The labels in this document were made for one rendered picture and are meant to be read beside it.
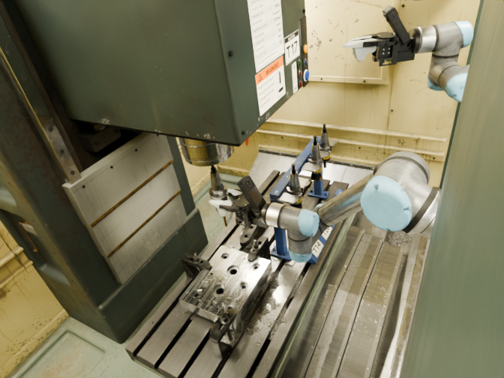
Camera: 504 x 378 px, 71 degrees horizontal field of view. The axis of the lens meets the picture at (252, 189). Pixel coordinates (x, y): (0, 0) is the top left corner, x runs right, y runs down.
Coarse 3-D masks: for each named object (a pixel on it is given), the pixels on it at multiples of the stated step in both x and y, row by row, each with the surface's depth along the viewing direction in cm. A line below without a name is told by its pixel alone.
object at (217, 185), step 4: (216, 172) 112; (212, 176) 112; (216, 176) 112; (212, 180) 113; (216, 180) 113; (220, 180) 114; (212, 184) 114; (216, 184) 114; (220, 184) 114; (212, 188) 115; (216, 188) 114; (220, 188) 115; (216, 192) 115
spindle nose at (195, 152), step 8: (184, 144) 101; (192, 144) 99; (200, 144) 98; (208, 144) 99; (216, 144) 99; (184, 152) 103; (192, 152) 101; (200, 152) 100; (208, 152) 100; (216, 152) 101; (224, 152) 102; (232, 152) 106; (192, 160) 103; (200, 160) 101; (208, 160) 101; (216, 160) 102; (224, 160) 104
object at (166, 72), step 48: (48, 0) 87; (96, 0) 80; (144, 0) 74; (192, 0) 68; (240, 0) 73; (288, 0) 91; (48, 48) 98; (96, 48) 89; (144, 48) 81; (192, 48) 75; (240, 48) 76; (96, 96) 100; (144, 96) 90; (192, 96) 82; (240, 96) 80; (288, 96) 103; (240, 144) 85
